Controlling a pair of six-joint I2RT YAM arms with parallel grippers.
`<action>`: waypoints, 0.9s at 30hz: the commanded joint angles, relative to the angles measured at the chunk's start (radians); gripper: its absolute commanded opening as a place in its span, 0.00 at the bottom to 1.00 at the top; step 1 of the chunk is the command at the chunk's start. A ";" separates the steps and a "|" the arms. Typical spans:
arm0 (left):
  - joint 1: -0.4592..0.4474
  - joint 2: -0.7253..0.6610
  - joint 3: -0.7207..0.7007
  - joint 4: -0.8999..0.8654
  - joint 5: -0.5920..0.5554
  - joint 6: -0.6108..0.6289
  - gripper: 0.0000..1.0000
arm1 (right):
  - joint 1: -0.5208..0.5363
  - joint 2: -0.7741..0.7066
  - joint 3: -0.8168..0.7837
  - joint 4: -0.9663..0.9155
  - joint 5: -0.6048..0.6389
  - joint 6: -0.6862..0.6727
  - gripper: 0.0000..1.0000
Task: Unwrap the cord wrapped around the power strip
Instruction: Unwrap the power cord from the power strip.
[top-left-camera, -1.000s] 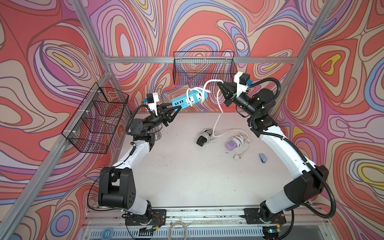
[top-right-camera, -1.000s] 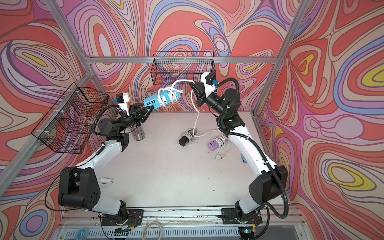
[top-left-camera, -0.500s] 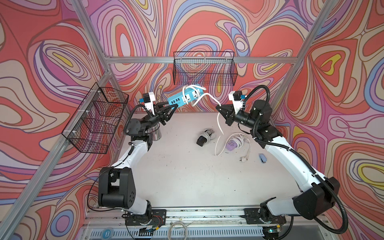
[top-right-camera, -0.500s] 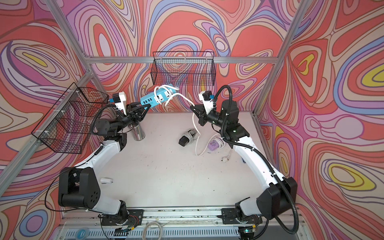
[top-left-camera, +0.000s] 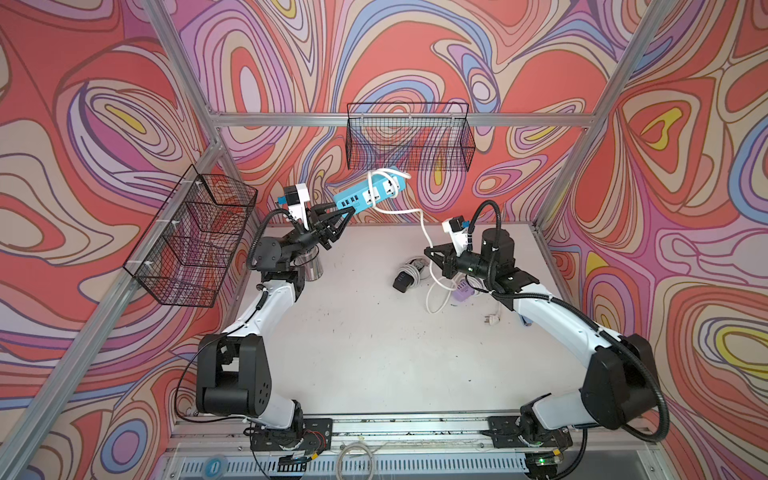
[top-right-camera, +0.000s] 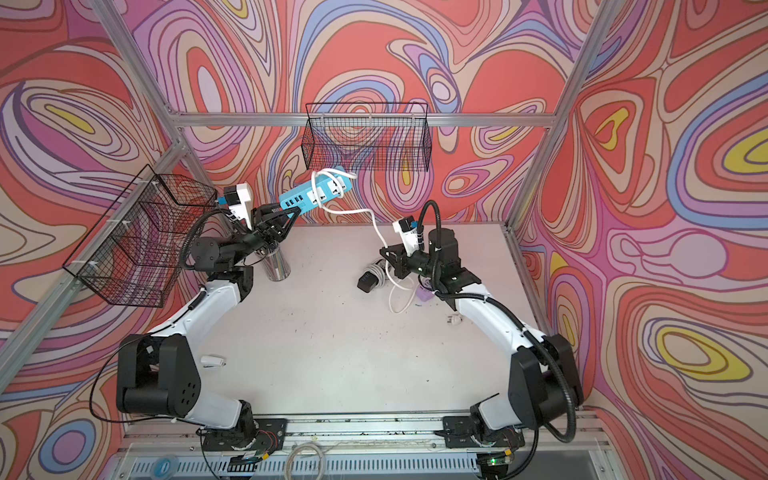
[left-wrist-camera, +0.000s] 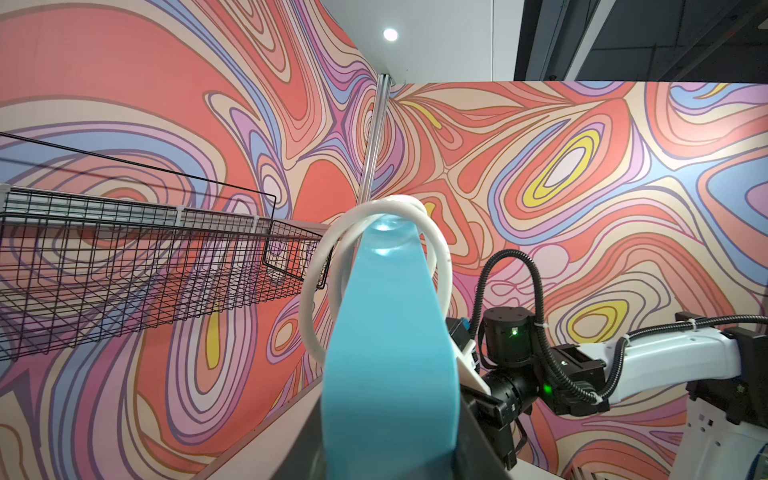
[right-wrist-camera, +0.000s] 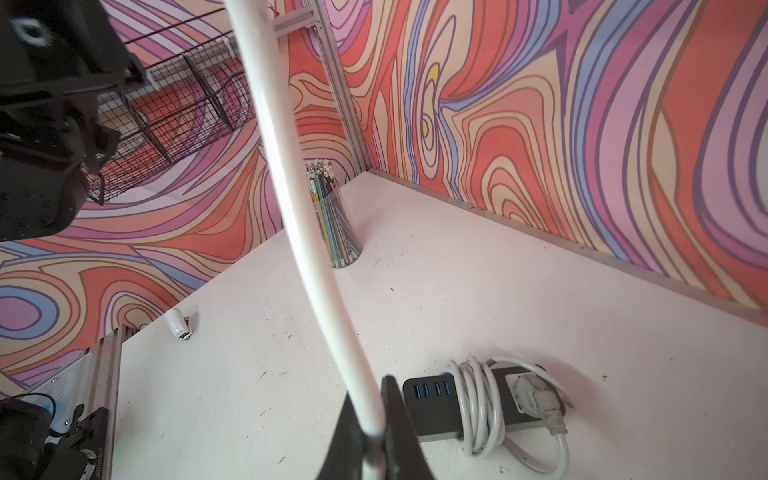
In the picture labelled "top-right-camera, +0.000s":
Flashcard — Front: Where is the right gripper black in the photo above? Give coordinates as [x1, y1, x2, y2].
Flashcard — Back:
[381, 242, 441, 280]

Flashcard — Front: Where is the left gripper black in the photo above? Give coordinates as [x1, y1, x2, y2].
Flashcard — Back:
[224, 208, 299, 273]

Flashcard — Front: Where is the black power strip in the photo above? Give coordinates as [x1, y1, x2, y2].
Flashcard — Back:
[357, 259, 399, 293]

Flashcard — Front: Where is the blue power strip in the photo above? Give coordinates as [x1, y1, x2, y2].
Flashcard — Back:
[278, 166, 418, 315]

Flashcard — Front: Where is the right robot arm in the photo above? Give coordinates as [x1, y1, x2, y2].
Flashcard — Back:
[380, 200, 584, 452]

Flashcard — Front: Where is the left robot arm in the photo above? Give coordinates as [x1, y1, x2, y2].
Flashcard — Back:
[112, 203, 301, 451]

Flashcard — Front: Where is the purple power strip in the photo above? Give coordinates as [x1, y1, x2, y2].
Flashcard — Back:
[415, 286, 434, 304]

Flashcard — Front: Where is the metal pen cup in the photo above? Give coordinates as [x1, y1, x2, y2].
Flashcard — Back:
[261, 244, 291, 282]

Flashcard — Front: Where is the small white cap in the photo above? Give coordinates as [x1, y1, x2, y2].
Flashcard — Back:
[200, 355, 226, 368]

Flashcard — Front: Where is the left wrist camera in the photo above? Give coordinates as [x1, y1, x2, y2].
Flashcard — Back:
[223, 183, 254, 229]

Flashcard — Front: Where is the black wire basket back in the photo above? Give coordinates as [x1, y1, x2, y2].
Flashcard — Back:
[301, 101, 432, 173]

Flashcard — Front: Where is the black wire basket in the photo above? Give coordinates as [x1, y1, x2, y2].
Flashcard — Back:
[301, 101, 432, 173]
[62, 166, 217, 308]

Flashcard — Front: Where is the black wire basket left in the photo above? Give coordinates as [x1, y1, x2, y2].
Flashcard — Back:
[62, 166, 217, 308]

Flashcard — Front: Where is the white coiled cable front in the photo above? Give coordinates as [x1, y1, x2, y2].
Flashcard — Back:
[283, 442, 328, 480]

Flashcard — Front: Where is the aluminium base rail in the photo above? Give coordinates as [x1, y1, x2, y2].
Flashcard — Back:
[100, 411, 627, 479]

